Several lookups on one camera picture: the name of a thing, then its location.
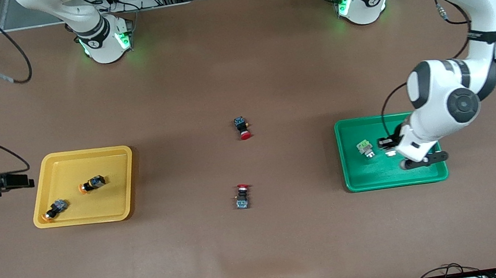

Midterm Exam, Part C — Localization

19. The green plastic tray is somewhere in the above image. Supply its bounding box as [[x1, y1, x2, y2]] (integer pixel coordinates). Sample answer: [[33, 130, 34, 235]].
[[333, 106, 450, 195]]

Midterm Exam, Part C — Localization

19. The orange push button switch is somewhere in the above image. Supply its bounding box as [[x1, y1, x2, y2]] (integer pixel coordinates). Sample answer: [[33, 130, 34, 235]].
[[77, 174, 108, 196], [40, 198, 71, 222]]

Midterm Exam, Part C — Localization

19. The yellow plastic tray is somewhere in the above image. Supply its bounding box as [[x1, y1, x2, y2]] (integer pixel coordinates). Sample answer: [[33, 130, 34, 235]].
[[25, 142, 142, 233]]

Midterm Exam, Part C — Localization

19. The red push button switch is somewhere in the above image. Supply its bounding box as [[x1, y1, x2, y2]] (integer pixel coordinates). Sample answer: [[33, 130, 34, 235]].
[[233, 116, 253, 142], [233, 183, 254, 210]]

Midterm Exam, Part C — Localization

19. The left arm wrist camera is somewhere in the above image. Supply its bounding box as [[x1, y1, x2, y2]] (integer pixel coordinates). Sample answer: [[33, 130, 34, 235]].
[[398, 149, 450, 172]]

